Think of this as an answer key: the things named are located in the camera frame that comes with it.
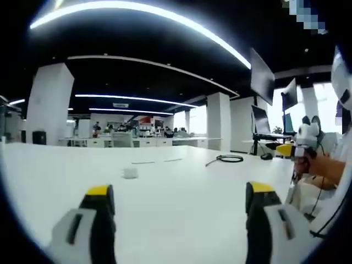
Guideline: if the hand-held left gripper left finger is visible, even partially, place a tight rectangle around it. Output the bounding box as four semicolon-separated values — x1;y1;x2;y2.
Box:
49;184;118;264

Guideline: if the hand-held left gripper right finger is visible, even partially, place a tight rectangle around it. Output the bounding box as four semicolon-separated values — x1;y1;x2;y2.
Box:
245;181;316;264

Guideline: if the black Type-C cable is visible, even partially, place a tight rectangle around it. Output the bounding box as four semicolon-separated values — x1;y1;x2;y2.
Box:
205;154;244;167

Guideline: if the white charger adapter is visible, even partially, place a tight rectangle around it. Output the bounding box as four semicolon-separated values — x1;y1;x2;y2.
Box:
122;168;139;180

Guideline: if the white desk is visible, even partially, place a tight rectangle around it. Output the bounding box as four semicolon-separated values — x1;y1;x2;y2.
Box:
0;141;298;264

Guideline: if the person's right hand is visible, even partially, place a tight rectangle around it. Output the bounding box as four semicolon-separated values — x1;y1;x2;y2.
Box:
293;153;318;177

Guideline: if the dark green-lit monitor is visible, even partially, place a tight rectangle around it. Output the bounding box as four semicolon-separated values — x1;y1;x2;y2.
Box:
282;112;295;135

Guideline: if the laptop on stand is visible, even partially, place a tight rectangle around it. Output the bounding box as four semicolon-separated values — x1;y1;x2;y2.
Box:
251;104;272;135

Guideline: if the small black monitor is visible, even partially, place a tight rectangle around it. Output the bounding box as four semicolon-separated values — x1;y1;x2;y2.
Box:
280;78;298;111

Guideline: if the white worn device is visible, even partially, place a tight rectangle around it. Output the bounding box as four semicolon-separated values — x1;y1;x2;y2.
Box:
331;45;352;111

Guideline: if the large black monitor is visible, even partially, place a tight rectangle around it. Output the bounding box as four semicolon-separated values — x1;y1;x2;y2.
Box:
249;47;276;107

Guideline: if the white mesh office chair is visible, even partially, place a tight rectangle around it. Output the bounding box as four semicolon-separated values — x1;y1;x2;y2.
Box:
111;131;135;148

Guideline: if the black floor box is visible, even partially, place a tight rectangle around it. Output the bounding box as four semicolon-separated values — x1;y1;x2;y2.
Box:
32;130;47;145

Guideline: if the row of white cabinets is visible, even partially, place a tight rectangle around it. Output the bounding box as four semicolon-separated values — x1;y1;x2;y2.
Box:
57;136;223;151

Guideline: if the long curved ceiling light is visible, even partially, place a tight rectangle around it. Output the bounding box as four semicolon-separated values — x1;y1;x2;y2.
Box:
29;0;252;70

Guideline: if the black standing desk frame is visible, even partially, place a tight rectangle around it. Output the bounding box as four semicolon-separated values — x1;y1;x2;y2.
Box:
252;133;293;156

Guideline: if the thin black device cable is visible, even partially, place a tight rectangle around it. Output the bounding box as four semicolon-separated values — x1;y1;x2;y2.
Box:
310;189;349;239

